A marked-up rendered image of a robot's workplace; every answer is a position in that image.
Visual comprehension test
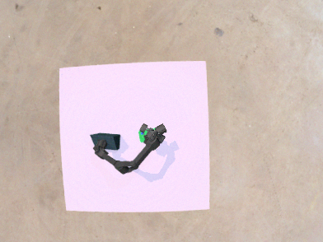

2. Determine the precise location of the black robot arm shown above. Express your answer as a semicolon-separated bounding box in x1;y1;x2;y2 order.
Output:
93;123;167;175

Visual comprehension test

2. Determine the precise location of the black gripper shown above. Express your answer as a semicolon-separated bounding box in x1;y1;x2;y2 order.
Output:
139;123;166;144

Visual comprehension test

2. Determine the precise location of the green circuit board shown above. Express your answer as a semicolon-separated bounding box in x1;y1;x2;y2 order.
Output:
138;130;147;142

